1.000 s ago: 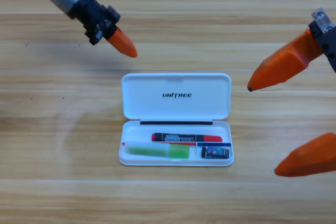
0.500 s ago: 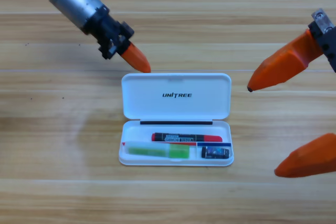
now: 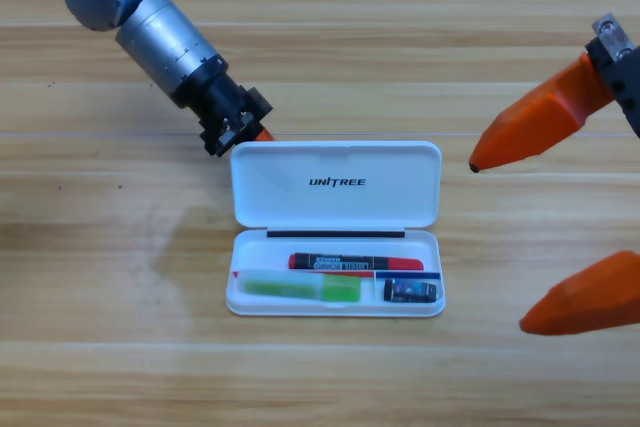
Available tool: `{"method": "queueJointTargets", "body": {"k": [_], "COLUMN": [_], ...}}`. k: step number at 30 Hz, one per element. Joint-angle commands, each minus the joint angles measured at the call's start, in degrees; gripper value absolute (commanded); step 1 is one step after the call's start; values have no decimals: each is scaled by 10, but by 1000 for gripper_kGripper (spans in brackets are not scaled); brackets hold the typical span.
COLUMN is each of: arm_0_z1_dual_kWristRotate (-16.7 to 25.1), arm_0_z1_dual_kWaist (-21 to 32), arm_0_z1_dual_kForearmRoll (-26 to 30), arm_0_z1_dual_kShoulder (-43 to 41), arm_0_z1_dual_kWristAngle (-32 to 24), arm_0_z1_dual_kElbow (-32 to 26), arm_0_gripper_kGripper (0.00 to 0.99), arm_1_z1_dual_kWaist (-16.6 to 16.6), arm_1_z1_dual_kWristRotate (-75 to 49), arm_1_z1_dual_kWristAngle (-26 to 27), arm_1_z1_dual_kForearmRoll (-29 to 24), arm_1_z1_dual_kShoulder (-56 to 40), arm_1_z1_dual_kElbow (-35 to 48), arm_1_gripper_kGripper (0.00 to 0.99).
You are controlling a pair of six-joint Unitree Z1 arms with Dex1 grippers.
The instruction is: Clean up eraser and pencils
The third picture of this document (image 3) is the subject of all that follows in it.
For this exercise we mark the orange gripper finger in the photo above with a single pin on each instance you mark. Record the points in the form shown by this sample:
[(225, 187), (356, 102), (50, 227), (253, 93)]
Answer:
[(535, 122), (263, 136), (585, 302)]

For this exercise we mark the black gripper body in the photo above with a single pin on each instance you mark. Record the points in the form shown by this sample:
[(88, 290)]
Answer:
[(220, 107), (627, 77)]

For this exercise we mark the red and black marker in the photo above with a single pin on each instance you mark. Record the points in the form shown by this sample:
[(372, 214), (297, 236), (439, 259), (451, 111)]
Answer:
[(345, 263)]

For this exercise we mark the green and white highlighter pen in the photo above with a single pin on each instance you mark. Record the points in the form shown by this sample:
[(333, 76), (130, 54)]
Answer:
[(340, 289)]

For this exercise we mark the dark blue eraser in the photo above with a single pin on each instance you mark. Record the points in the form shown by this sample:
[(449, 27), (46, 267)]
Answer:
[(410, 292)]

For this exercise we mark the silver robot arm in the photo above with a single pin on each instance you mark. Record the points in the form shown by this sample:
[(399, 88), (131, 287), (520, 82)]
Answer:
[(160, 42)]

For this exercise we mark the white Unitree pencil case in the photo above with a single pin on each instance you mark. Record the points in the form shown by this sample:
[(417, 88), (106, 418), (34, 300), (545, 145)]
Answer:
[(300, 207)]

